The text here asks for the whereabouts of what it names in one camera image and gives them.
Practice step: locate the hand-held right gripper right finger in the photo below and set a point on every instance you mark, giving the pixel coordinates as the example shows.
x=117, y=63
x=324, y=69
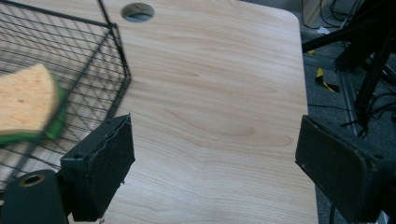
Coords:
x=342, y=171

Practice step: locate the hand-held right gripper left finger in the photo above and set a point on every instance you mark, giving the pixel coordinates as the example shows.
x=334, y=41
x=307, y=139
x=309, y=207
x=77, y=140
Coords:
x=99, y=168

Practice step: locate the green and yellow sponge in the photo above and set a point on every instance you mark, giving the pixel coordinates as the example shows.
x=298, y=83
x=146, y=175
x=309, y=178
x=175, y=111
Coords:
x=25, y=99

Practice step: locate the yellow and black tape strip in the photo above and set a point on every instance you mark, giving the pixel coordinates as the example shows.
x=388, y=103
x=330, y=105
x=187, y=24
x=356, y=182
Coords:
x=323, y=82

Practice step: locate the black metal stand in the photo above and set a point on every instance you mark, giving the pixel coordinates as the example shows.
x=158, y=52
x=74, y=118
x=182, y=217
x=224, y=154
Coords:
x=367, y=53

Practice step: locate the white plug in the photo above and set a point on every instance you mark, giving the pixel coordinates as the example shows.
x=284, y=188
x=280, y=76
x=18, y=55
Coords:
x=323, y=30

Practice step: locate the aluminium floor rail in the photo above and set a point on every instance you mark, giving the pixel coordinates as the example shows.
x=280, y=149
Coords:
x=347, y=99

